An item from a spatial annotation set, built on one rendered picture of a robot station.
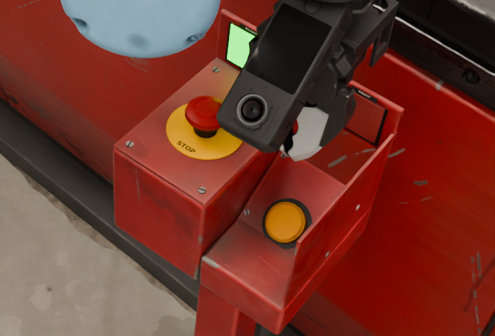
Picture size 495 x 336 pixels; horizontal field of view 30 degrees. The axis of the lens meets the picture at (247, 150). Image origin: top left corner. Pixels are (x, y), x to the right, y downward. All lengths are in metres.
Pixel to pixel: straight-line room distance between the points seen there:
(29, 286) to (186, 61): 0.62
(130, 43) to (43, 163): 1.36
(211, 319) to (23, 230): 0.77
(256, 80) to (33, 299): 1.10
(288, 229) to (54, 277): 0.89
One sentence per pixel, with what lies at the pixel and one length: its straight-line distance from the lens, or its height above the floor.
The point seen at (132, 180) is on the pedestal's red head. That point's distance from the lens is 0.85.
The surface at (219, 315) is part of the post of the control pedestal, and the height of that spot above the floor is 0.53.
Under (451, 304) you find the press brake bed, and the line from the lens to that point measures 1.16.
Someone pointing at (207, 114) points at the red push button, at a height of 0.81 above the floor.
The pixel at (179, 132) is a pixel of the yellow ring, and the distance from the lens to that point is 0.84.
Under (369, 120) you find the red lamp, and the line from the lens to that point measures 0.84.
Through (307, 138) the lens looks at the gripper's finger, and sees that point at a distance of 0.73.
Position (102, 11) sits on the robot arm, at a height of 1.13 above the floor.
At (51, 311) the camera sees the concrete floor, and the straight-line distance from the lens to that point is 1.65.
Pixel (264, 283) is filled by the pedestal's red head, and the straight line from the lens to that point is 0.84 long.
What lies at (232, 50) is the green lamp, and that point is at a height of 0.80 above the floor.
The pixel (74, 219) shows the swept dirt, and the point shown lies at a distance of 1.76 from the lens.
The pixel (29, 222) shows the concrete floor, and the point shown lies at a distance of 1.76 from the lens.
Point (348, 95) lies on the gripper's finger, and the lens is 0.67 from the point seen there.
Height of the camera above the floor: 1.41
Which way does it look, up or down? 48 degrees down
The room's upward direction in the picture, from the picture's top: 8 degrees clockwise
